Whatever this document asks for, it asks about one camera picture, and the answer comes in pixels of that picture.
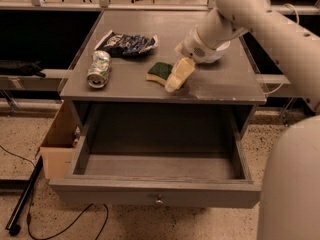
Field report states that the grey wooden cabinet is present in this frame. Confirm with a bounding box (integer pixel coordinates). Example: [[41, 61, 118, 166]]
[[61, 10, 266, 145]]

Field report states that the green and yellow sponge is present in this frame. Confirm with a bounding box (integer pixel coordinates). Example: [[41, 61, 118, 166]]
[[146, 62, 173, 85]]

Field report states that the cardboard box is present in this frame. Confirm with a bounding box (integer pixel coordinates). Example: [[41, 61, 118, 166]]
[[40, 102, 77, 180]]

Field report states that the black floor cable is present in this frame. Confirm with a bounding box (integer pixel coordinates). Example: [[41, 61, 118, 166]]
[[0, 145, 110, 240]]

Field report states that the open grey top drawer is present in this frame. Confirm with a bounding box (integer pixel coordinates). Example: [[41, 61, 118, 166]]
[[50, 104, 261, 208]]

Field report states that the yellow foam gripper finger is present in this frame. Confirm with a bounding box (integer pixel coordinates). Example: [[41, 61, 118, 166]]
[[165, 57, 195, 92]]

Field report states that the metal drawer knob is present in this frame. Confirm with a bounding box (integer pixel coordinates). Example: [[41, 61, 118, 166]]
[[155, 195, 164, 206]]

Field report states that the white cable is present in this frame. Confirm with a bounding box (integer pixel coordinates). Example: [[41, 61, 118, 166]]
[[263, 3, 300, 97]]

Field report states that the white ceramic bowl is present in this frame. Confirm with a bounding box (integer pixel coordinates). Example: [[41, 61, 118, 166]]
[[216, 41, 231, 60]]

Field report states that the crushed silver soda can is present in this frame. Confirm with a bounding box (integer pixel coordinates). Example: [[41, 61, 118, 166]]
[[87, 50, 111, 89]]

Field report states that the black object on ledge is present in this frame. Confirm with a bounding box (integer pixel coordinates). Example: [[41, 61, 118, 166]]
[[0, 60, 46, 78]]

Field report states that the crumpled blue chip bag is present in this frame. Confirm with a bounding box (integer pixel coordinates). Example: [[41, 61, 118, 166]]
[[95, 30, 159, 58]]

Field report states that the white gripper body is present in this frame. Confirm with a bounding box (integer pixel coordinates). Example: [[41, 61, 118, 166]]
[[175, 27, 223, 64]]

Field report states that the black bar on floor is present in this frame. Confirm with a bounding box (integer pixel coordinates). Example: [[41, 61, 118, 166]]
[[5, 158, 43, 236]]

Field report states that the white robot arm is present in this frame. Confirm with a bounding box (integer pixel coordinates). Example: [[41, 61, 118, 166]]
[[165, 0, 320, 240]]

